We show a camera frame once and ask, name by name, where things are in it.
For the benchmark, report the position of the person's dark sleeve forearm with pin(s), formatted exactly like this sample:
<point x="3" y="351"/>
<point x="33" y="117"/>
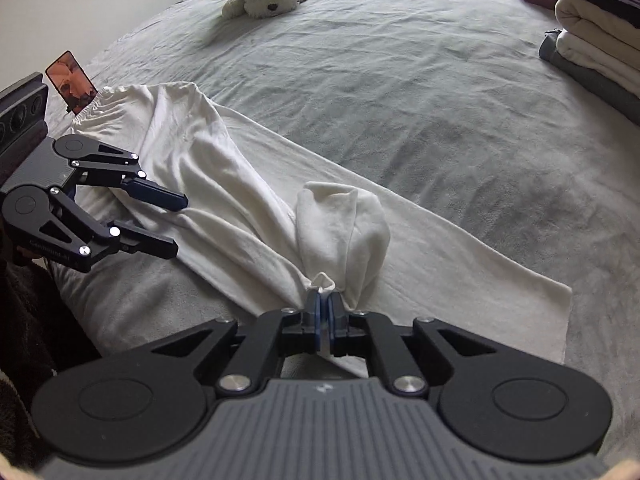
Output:
<point x="40" y="338"/>

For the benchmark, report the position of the black multi-lens camera box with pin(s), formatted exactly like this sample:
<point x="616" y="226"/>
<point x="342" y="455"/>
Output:
<point x="23" y="105"/>

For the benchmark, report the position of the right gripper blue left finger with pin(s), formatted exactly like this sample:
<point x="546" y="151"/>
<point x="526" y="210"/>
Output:
<point x="274" y="336"/>

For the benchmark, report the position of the white pants garment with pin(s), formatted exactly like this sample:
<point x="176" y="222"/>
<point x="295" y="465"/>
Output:
<point x="268" y="222"/>

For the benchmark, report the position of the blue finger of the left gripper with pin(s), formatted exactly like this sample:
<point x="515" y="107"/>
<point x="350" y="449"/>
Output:
<point x="96" y="163"/>
<point x="51" y="225"/>

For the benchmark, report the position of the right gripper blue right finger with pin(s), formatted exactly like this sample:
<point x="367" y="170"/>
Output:
<point x="376" y="339"/>

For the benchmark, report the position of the smartphone on stand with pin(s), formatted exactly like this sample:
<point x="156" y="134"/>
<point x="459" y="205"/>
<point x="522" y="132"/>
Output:
<point x="71" y="82"/>

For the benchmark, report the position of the black folded garment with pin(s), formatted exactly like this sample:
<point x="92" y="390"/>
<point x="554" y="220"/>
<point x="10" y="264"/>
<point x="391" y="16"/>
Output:
<point x="621" y="9"/>

